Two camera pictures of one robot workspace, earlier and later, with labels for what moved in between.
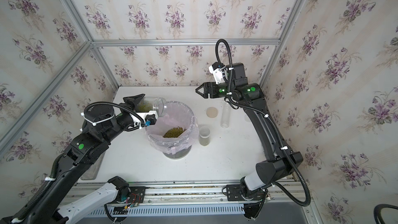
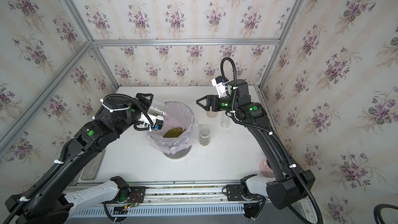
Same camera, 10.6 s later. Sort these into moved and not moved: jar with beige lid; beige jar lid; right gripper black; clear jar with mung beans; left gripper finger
Moved: left gripper finger; right gripper black
Not moved: jar with beige lid; clear jar with mung beans; beige jar lid
